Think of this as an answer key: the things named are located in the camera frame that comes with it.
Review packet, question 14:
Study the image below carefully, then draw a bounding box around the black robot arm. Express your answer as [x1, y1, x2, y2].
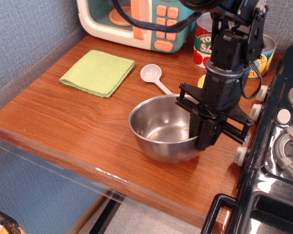
[176, 0, 268, 151]

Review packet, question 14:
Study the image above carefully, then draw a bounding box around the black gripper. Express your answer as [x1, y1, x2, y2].
[176, 61, 255, 151]

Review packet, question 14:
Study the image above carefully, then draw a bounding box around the yellow toy corn cob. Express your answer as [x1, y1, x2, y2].
[197, 75, 206, 88]

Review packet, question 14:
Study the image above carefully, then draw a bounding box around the pineapple slices can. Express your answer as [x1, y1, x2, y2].
[254, 34, 277, 77]

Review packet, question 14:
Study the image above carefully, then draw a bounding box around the green folded cloth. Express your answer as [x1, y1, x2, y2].
[60, 50, 135, 98]

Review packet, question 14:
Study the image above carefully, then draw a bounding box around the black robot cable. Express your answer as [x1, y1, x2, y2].
[111, 0, 203, 34]

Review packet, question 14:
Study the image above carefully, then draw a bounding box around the stainless steel bowl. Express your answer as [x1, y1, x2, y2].
[128, 94, 199, 163]

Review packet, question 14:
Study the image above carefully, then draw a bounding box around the teal toy microwave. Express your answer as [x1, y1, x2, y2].
[76, 0, 195, 53]

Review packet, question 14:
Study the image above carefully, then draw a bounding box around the white spoon teal handle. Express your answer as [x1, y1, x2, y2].
[140, 64, 172, 95]

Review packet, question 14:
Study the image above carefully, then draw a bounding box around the tomato sauce can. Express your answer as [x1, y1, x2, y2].
[192, 12, 212, 69]

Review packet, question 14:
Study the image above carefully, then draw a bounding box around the black toy stove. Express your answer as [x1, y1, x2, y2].
[202, 45, 293, 234]

